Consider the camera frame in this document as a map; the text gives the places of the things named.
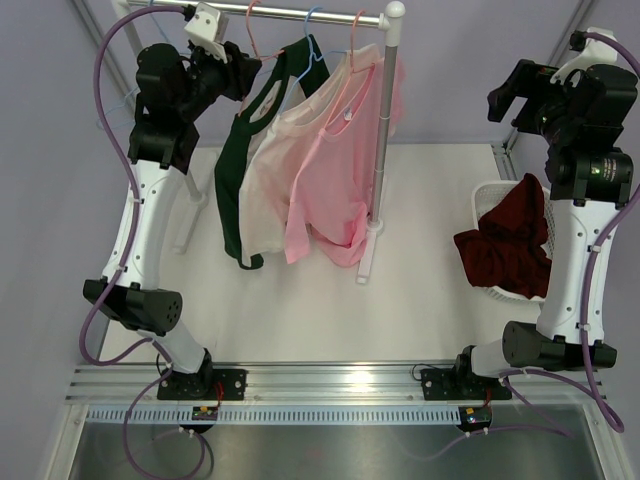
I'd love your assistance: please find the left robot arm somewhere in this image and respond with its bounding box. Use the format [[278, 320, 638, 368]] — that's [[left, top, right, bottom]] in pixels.
[[83, 42, 260, 399]]

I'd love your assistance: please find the white slotted cable duct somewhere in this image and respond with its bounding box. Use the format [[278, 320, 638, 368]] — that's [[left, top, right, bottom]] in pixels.
[[85, 404, 461, 426]]

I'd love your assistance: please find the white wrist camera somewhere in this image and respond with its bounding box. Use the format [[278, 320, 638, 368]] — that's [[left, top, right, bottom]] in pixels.
[[184, 2, 228, 63], [550, 31, 618, 85]]

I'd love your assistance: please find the silver white clothes rack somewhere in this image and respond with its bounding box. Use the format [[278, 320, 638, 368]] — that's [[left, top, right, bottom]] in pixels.
[[110, 0, 406, 286]]

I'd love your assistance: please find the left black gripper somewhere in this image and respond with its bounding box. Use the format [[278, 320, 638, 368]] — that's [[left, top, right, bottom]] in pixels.
[[175, 41, 260, 122]]

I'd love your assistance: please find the white plastic basket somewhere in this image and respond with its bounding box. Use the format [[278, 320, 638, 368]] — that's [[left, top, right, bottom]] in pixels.
[[471, 180, 555, 306]]

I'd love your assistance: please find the pink hanger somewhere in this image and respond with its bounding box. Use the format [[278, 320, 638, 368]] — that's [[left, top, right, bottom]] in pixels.
[[238, 0, 284, 114], [323, 9, 366, 129]]

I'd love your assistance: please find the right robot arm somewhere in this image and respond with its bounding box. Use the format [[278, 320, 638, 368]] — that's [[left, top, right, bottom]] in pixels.
[[450, 60, 638, 400]]

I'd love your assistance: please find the aluminium mounting rail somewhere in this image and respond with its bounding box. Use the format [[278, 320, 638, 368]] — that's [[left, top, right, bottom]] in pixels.
[[64, 360, 609, 407]]

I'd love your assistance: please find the pink t shirt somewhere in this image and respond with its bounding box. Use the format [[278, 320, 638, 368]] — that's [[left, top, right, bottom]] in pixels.
[[284, 59, 384, 267]]

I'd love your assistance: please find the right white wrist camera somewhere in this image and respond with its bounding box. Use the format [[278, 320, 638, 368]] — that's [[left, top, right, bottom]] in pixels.
[[550, 31, 618, 85]]

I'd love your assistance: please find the left aluminium frame post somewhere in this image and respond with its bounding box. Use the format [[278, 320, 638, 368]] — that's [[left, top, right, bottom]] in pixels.
[[69, 0, 166, 151]]

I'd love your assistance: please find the aluminium frame post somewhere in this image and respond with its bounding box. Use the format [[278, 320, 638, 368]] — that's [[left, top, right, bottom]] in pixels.
[[69, 0, 166, 151], [492, 0, 599, 181]]

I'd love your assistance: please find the cream white t shirt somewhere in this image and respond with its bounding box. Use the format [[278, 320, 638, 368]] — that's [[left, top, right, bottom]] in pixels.
[[239, 44, 381, 266]]

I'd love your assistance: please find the green and white t shirt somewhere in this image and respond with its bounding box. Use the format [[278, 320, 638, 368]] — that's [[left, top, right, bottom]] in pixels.
[[214, 36, 330, 270]]

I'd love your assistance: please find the right aluminium frame post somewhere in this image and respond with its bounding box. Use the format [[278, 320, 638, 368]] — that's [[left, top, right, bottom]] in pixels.
[[492, 0, 599, 181]]

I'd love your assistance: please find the light blue hanger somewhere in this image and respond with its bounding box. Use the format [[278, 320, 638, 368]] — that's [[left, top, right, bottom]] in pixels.
[[94, 0, 166, 131], [276, 4, 348, 115]]

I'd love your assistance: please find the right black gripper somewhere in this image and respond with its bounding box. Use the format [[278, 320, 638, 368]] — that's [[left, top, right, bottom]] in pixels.
[[487, 60, 583, 149]]

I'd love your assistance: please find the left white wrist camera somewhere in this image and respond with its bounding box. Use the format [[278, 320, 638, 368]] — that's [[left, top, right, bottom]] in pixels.
[[184, 2, 228, 63]]

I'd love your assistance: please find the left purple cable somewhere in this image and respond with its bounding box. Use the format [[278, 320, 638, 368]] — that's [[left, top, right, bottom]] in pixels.
[[79, 2, 214, 479]]

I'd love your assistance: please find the dark red t shirt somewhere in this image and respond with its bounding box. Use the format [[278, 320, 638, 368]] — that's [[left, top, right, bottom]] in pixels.
[[453, 173, 552, 299]]

